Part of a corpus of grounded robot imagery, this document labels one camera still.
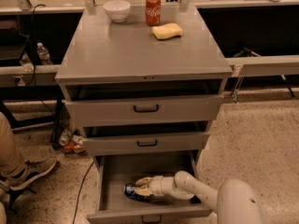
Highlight grey middle drawer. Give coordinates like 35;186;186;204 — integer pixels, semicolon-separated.
83;132;209;156

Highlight black handle middle drawer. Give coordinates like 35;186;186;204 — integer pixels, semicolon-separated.
136;140;158;147

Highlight grey sneaker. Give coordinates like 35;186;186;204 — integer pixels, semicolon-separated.
7;158;57;191

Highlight grey drawer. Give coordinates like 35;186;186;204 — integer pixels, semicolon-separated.
66;95;223;127
83;132;209;156
87;151;211;224

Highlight grey top drawer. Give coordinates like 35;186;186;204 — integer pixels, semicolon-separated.
66;95;223;127

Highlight pile of floor clutter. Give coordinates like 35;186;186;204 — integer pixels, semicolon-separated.
58;129;85;154

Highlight clear water bottle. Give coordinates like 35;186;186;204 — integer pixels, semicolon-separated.
36;42;52;65

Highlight person leg khaki trousers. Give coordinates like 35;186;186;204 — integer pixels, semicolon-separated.
0;113;26;178

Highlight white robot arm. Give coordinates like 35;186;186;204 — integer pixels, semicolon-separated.
135;171;271;224

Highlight blue pepsi can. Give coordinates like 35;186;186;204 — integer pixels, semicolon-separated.
123;183;150;202

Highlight black handle top drawer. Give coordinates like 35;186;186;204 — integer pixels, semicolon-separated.
134;105;159;113

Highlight black desk left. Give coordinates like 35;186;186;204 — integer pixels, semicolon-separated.
0;19;64;145

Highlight grey drawer cabinet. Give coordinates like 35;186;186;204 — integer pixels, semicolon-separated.
55;4;234;161

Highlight black chair base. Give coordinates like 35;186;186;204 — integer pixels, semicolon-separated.
0;183;36;211

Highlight grey bottom drawer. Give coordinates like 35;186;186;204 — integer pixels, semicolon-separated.
87;151;211;224

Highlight yellow sponge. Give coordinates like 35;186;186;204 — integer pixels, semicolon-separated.
152;23;182;40

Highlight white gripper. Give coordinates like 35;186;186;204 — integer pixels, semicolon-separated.
135;175;176;197

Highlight white bowl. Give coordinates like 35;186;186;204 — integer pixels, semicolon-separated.
103;0;131;22

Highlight black handle bottom drawer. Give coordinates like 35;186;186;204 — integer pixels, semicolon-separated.
141;216;162;224

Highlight red coca-cola can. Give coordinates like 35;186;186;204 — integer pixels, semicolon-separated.
145;0;161;26

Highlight black floor cable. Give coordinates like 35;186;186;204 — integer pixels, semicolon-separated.
72;161;95;224

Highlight black handle drawer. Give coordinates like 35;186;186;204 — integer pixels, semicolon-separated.
141;216;162;224
136;140;158;147
134;105;159;113

